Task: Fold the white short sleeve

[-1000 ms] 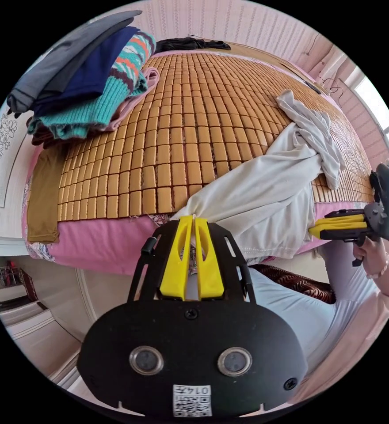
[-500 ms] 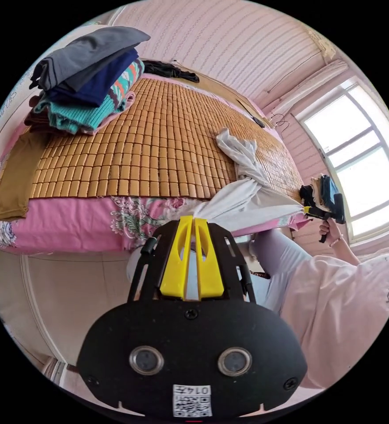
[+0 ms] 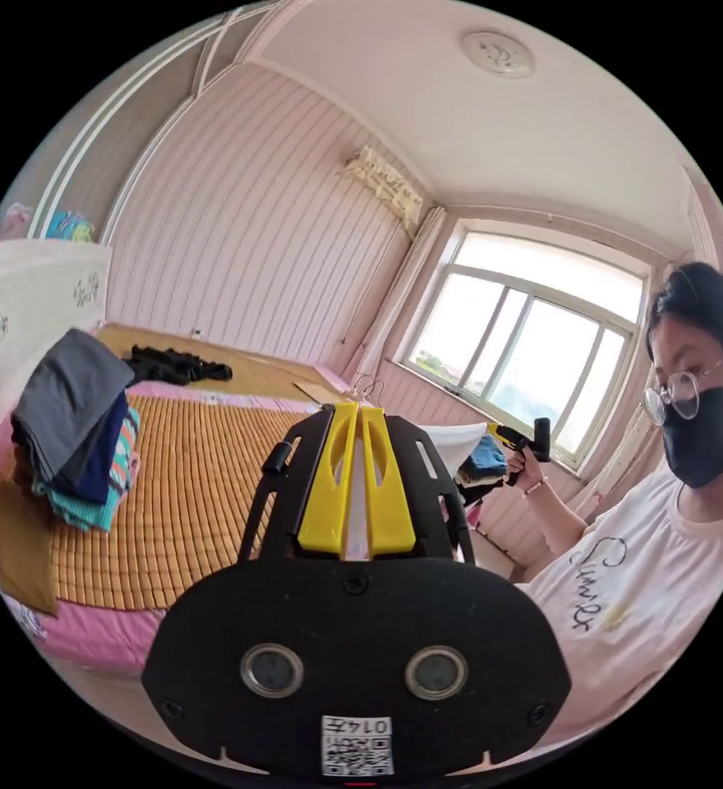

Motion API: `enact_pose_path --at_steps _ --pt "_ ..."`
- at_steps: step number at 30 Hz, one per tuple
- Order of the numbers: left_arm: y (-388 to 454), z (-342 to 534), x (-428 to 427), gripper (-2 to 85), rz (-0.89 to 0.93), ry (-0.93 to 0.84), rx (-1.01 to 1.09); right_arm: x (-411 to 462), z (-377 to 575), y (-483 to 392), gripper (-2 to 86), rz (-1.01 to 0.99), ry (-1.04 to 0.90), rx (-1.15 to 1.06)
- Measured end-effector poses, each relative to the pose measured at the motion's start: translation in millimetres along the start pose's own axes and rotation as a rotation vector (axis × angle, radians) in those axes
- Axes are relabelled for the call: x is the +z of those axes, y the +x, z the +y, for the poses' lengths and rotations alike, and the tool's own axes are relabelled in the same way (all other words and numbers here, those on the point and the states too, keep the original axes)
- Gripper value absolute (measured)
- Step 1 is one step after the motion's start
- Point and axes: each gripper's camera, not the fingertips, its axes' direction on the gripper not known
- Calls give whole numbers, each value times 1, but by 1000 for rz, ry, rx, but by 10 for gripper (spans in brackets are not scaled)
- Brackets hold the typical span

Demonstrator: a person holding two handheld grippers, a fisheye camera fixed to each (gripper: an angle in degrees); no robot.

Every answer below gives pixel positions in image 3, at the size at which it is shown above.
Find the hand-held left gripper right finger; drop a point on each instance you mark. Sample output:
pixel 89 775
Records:
pixel 386 499

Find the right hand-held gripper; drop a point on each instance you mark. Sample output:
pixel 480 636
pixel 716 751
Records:
pixel 525 453

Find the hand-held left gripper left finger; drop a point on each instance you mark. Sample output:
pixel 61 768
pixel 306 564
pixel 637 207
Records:
pixel 327 493

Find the white short sleeve shirt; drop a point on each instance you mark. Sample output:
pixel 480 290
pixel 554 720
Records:
pixel 451 447

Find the person's right forearm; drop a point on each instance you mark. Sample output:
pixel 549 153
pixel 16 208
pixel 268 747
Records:
pixel 555 514

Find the person's right hand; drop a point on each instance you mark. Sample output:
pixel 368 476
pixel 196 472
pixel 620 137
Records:
pixel 529 474

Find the pile of clothes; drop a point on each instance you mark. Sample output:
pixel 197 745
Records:
pixel 485 465
pixel 72 394

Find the window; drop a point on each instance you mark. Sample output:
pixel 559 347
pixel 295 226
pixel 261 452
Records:
pixel 522 345

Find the bed with woven mat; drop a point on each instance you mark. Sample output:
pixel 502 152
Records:
pixel 201 493

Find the pale curtain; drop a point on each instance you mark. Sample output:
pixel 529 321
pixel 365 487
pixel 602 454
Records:
pixel 408 290

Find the black garment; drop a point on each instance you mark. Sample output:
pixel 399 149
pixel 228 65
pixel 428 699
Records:
pixel 173 365

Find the person's body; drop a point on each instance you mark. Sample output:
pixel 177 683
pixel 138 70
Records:
pixel 645 585

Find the cloth-covered air conditioner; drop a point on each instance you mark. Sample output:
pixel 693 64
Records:
pixel 383 182

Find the white flowered cupboard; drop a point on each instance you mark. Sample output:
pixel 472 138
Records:
pixel 29 296

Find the round ceiling lamp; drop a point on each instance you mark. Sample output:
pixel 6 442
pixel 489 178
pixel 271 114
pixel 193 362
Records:
pixel 497 54

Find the wardrobe with sliding doors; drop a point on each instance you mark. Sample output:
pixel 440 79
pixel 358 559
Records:
pixel 121 129

